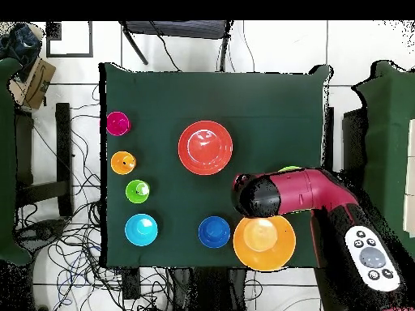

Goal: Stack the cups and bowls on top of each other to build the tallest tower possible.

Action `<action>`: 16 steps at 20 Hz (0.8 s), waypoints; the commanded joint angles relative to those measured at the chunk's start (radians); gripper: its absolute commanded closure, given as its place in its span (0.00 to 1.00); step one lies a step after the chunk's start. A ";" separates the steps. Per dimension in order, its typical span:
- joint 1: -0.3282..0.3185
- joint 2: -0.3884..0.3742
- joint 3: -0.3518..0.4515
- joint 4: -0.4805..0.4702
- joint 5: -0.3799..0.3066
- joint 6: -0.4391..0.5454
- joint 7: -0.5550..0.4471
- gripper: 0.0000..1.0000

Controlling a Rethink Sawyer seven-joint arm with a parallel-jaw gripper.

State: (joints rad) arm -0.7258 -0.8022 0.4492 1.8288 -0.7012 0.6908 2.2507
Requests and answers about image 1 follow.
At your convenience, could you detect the large shallow orange bowl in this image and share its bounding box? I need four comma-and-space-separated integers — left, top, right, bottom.
178, 120, 234, 177

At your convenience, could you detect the dark blue bowl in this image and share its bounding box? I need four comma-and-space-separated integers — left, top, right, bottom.
198, 215, 232, 249

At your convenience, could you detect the large yellow bowl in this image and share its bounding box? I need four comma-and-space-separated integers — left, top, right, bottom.
232, 215, 297, 272

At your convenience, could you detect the dark green tablecloth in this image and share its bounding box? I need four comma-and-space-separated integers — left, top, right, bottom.
98, 62, 332, 270

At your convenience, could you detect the green cup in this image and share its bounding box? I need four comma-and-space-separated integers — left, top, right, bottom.
125, 179, 151, 205

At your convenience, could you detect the light blue bowl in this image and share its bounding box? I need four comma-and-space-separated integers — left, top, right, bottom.
124, 213, 159, 247

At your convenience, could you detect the orange cup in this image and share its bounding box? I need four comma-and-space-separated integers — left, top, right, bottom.
110, 151, 138, 176

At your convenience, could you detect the black table stand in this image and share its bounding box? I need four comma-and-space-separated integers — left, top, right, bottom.
15, 102, 75, 217
323, 106, 368, 182

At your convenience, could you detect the pink cup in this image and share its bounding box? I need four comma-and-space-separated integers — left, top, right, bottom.
106, 111, 132, 137

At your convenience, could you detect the black floor box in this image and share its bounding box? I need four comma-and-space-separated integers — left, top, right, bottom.
122, 267, 141, 300

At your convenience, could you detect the green covered side table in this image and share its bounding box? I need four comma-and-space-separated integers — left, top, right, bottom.
351, 60, 415, 260
0, 57, 32, 266

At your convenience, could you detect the white board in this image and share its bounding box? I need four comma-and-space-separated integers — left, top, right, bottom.
402, 118, 415, 239

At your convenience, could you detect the grey base foot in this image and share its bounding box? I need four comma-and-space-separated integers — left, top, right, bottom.
17, 219, 67, 242

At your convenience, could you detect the cardboard box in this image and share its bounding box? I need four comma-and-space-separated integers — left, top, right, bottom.
7, 57, 57, 110

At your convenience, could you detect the dark blue bag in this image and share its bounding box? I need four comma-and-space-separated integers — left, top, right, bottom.
0, 23, 43, 82

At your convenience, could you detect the black floor cable tangle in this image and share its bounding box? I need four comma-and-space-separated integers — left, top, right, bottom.
15, 83, 173, 311

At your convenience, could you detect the black square frame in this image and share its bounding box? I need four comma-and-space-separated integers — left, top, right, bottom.
45, 21, 94, 58

